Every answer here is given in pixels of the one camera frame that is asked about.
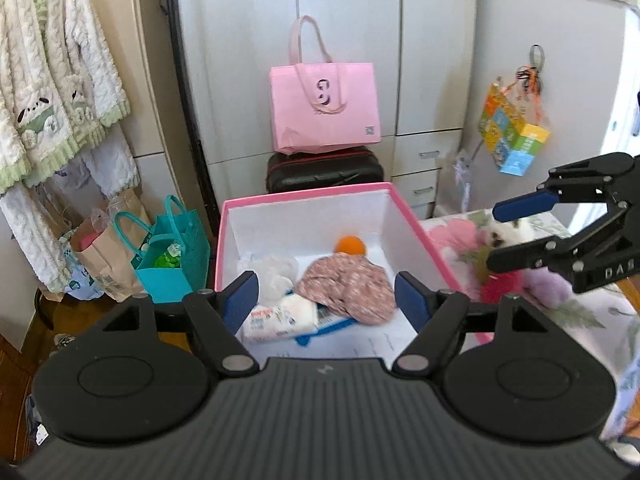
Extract pink tote bag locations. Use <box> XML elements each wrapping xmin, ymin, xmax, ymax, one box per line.
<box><xmin>269</xmin><ymin>15</ymin><xmax>382</xmax><ymax>156</ymax></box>

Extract pink cardboard box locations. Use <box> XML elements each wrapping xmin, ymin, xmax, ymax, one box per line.
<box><xmin>214</xmin><ymin>181</ymin><xmax>493</xmax><ymax>347</ymax></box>

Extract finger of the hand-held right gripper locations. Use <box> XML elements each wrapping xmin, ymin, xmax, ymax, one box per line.
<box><xmin>486</xmin><ymin>201</ymin><xmax>632</xmax><ymax>276</ymax></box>
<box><xmin>492</xmin><ymin>152</ymin><xmax>640</xmax><ymax>224</ymax></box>

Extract white refrigerator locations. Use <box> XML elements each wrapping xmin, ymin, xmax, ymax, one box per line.
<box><xmin>567</xmin><ymin>2</ymin><xmax>640</xmax><ymax>233</ymax></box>

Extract orange makeup sponge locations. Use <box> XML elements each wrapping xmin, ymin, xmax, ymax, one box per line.
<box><xmin>335</xmin><ymin>235</ymin><xmax>366</xmax><ymax>256</ymax></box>

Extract white tissue pack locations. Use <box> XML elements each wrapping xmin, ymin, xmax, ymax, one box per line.
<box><xmin>242</xmin><ymin>292</ymin><xmax>321</xmax><ymax>344</ymax></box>

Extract red plush strawberry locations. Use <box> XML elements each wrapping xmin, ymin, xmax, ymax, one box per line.
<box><xmin>462</xmin><ymin>245</ymin><xmax>528</xmax><ymax>306</ymax></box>

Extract blue wet wipes pack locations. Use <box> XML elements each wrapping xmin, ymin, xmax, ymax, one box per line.
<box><xmin>285</xmin><ymin>287</ymin><xmax>362</xmax><ymax>347</ymax></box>

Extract brown paper bag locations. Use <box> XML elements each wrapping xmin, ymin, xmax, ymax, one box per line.
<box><xmin>70</xmin><ymin>195</ymin><xmax>151</xmax><ymax>303</ymax></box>

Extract white fluffy scrunchie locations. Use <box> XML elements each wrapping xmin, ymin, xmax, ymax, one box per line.
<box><xmin>237</xmin><ymin>254</ymin><xmax>301</xmax><ymax>306</ymax></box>

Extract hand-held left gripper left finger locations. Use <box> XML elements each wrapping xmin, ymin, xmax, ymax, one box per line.
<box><xmin>100</xmin><ymin>270</ymin><xmax>260</xmax><ymax>378</ymax></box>

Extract cream fuzzy pajama pants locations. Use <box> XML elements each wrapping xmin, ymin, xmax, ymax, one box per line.
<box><xmin>0</xmin><ymin>125</ymin><xmax>139</xmax><ymax>293</ymax></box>

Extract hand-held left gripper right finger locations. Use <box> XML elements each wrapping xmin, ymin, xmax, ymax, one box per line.
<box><xmin>392</xmin><ymin>270</ymin><xmax>543</xmax><ymax>378</ymax></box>

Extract black clothes rack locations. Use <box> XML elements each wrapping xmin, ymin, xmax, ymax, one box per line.
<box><xmin>34</xmin><ymin>285</ymin><xmax>67</xmax><ymax>332</ymax></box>

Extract grey wardrobe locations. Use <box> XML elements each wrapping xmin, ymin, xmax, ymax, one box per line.
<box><xmin>165</xmin><ymin>0</ymin><xmax>478</xmax><ymax>221</ymax></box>

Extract floral tablecloth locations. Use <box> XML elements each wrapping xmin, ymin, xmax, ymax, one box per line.
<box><xmin>417</xmin><ymin>207</ymin><xmax>640</xmax><ymax>441</ymax></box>

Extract beige cabinet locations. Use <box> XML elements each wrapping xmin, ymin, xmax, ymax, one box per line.
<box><xmin>112</xmin><ymin>0</ymin><xmax>221</xmax><ymax>241</ymax></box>

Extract printed paper sheet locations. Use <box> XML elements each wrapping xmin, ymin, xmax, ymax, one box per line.
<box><xmin>320</xmin><ymin>317</ymin><xmax>422</xmax><ymax>361</ymax></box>

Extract pink floral cloth pouch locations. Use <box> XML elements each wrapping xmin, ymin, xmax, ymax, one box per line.
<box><xmin>294</xmin><ymin>252</ymin><xmax>399</xmax><ymax>324</ymax></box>

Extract panda plush toy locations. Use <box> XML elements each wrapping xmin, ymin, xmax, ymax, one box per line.
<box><xmin>482</xmin><ymin>214</ymin><xmax>542</xmax><ymax>253</ymax></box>

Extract colourful gift bag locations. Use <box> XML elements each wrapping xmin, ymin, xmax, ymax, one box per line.
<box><xmin>477</xmin><ymin>65</ymin><xmax>551</xmax><ymax>177</ymax></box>

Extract cream fuzzy pajama jacket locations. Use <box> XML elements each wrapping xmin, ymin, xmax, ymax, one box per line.
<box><xmin>0</xmin><ymin>0</ymin><xmax>132</xmax><ymax>195</ymax></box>

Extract black suitcase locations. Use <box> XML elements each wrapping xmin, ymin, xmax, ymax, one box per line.
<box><xmin>266</xmin><ymin>146</ymin><xmax>385</xmax><ymax>195</ymax></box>

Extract teal plastic bag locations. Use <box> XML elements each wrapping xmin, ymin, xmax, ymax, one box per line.
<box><xmin>114</xmin><ymin>195</ymin><xmax>211</xmax><ymax>306</ymax></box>

